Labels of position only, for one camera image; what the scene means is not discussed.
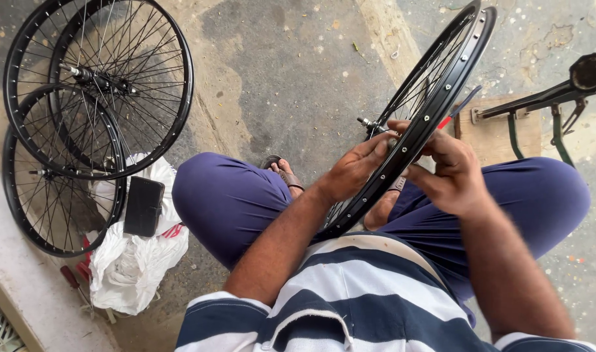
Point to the brown sandal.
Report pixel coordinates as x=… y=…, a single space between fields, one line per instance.
x=290 y=178
x=398 y=184

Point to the purple trousers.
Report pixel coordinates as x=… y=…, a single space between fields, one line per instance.
x=219 y=200

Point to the green black metal stand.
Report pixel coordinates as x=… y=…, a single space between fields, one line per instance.
x=589 y=73

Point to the person's left hand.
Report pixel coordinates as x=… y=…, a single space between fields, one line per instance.
x=349 y=171

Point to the person's right hand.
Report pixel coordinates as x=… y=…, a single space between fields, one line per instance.
x=457 y=181

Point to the black spoked bicycle wheel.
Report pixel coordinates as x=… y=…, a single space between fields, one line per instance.
x=180 y=107
x=10 y=112
x=14 y=205
x=427 y=110

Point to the navy white striped shirt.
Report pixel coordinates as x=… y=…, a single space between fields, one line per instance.
x=366 y=303

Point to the white plastic bag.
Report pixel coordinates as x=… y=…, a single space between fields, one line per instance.
x=131 y=269

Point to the black phone wallet case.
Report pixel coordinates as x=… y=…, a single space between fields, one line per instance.
x=144 y=206

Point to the red plastic item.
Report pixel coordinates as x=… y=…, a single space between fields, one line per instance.
x=85 y=266

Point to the wooden board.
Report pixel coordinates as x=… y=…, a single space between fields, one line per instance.
x=488 y=139

